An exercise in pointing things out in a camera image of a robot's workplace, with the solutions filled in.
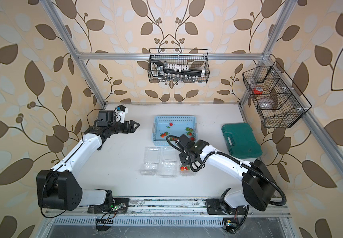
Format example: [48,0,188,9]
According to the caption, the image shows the packed red strawberries cluster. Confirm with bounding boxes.
[180,166,190,171]

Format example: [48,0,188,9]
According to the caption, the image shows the clear clamshell container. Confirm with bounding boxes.
[157,147,178,178]
[178,161,196,176]
[140,147,162,176]

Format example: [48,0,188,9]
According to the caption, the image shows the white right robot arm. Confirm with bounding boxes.
[167,134,287,214]

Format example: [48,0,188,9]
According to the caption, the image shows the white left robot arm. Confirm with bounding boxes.
[36,120,140,211]

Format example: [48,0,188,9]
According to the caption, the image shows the strawberries in basket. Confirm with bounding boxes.
[155,123,197,140]

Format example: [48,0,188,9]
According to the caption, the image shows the light blue perforated plastic basket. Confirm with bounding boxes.
[152,116,198,146]

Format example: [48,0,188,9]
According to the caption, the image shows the green plastic tool case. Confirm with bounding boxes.
[221,123,262,160]

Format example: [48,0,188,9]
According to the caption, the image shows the black socket set holder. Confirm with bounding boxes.
[149,60,206,78]

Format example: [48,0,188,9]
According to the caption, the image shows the clear lidded jar in basket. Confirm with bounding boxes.
[258,98,276,110]

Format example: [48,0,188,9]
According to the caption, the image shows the red tape roll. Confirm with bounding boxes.
[252,86,264,95]

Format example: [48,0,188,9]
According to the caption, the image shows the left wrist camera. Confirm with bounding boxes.
[114,105,128,123]

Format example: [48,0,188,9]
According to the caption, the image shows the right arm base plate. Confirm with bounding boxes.
[205,198,247,216]

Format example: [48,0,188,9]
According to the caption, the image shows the black wire basket on back wall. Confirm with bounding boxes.
[147,48,210,84]

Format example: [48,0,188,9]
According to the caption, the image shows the black wire basket on wall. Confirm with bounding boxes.
[242,61,312,129]
[147,48,210,84]

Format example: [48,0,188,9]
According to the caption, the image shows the black wire basket on right wall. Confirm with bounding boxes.
[242,61,312,129]

